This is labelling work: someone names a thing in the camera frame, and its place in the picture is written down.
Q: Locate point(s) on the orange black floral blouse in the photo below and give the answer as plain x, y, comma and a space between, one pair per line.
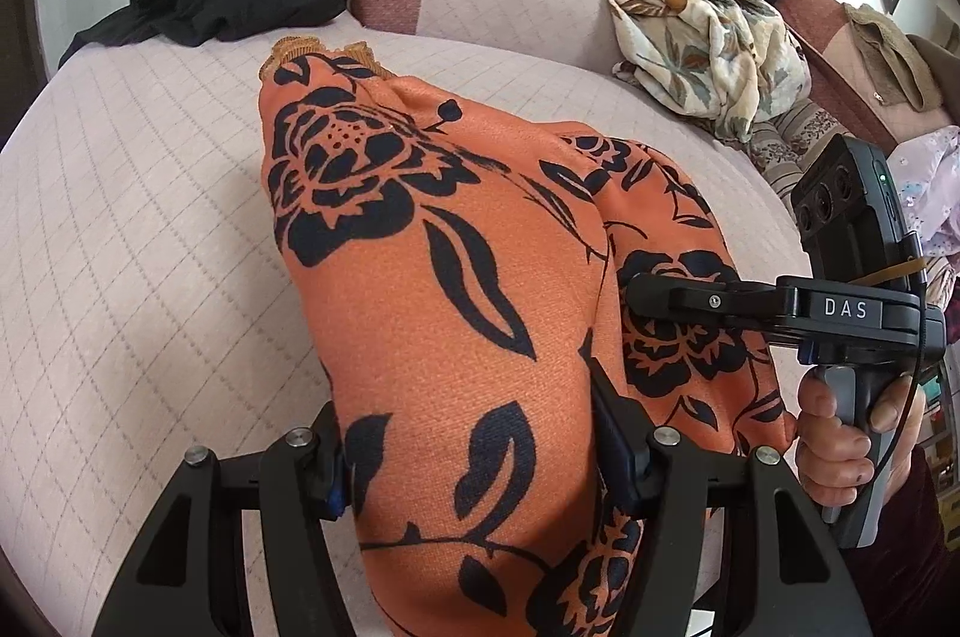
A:
461, 271

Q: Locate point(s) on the person right hand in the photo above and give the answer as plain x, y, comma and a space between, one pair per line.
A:
833, 459

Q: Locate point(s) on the lilac sequined fabric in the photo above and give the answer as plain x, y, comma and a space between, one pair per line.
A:
925, 174

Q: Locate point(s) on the patterned beige cushion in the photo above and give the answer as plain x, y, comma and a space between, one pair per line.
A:
785, 147

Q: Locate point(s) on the cream floral blanket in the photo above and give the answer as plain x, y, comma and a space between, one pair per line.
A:
728, 65

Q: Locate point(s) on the black garment pile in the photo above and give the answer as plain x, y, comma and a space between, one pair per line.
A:
190, 23

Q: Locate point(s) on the black camera box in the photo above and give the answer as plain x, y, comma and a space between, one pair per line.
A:
850, 220

